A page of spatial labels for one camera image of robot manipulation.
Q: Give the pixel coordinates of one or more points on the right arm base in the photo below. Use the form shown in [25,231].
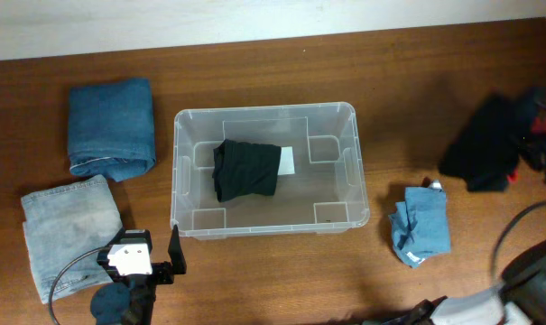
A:
[420,314]

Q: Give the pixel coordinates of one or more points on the black folded garment in bin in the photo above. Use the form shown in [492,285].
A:
[242,168]

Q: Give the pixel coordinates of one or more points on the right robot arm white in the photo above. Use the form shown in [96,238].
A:
[519,299]

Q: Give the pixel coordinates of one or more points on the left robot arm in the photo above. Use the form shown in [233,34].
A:
[131,295]

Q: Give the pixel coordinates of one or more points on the light blue jeans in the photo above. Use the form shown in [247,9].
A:
[63,223]

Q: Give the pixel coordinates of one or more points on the small blue cloth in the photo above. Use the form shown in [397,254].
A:
[420,228]

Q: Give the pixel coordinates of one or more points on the clear plastic storage bin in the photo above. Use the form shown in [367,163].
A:
[326,194]

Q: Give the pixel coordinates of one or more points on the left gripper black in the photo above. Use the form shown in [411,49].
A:
[160,272]

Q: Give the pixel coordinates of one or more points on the dark blue jeans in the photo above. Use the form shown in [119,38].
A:
[111,129]

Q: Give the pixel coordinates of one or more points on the black garment with red trim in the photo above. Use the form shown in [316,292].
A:
[501,132]

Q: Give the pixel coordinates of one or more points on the white paper label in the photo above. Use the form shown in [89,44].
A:
[286,163]

